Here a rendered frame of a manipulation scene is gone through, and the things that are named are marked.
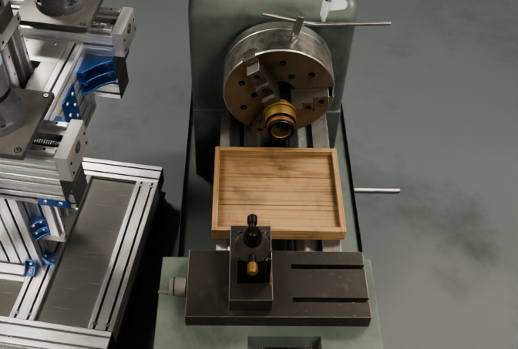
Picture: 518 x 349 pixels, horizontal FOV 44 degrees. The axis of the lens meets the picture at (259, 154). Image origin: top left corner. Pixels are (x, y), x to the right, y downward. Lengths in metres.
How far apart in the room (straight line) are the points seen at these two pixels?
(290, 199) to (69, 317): 1.00
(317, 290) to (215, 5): 0.83
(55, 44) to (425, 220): 1.76
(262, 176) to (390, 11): 2.39
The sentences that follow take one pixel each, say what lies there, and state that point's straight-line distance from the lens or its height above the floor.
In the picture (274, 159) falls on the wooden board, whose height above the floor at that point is 0.88.
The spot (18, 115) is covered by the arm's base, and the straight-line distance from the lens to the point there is 1.67.
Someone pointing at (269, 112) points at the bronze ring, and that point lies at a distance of 1.72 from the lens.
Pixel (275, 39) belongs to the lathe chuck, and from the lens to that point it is 1.75.
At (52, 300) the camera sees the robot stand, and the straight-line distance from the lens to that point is 2.49.
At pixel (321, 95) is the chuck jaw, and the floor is 1.11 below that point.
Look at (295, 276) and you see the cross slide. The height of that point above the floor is 0.97.
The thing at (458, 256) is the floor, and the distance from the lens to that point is 2.91.
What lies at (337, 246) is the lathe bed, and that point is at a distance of 1.76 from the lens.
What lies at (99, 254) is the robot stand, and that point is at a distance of 2.55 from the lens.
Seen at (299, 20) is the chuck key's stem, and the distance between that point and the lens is 1.70.
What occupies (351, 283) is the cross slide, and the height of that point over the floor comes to 0.97.
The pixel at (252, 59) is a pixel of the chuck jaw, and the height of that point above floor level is 1.20.
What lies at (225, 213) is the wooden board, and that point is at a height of 0.89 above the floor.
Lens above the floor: 2.32
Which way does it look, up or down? 48 degrees down
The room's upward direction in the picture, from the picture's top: 3 degrees clockwise
